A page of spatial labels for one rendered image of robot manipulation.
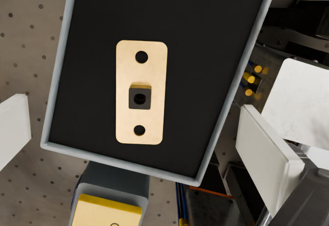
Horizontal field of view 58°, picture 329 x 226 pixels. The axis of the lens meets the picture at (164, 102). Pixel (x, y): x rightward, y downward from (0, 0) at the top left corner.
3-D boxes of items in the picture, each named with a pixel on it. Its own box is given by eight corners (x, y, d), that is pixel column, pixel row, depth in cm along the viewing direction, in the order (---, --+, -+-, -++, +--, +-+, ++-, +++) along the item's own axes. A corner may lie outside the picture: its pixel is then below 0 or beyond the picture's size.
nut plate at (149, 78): (161, 143, 25) (161, 149, 24) (116, 141, 25) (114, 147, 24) (167, 42, 22) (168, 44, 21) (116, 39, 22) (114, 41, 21)
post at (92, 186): (149, 111, 73) (133, 255, 31) (119, 102, 72) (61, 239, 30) (157, 82, 71) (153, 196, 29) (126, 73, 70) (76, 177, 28)
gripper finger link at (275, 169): (287, 161, 11) (306, 162, 12) (241, 103, 18) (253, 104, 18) (274, 225, 12) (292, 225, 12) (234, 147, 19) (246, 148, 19)
